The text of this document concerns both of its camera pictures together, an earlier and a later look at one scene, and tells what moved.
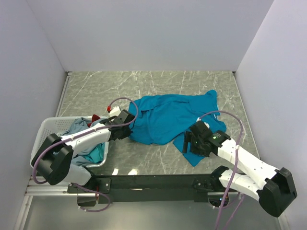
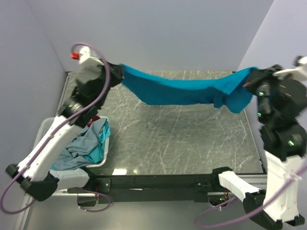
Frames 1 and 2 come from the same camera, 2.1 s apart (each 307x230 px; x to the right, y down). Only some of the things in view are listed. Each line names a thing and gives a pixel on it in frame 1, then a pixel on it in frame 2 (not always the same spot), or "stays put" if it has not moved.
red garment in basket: [94, 118] stays put
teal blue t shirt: [162, 119] to [231, 92]
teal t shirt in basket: [97, 154] stays put
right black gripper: [189, 137] to [260, 74]
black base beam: [155, 188] stays put
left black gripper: [127, 133] to [117, 74]
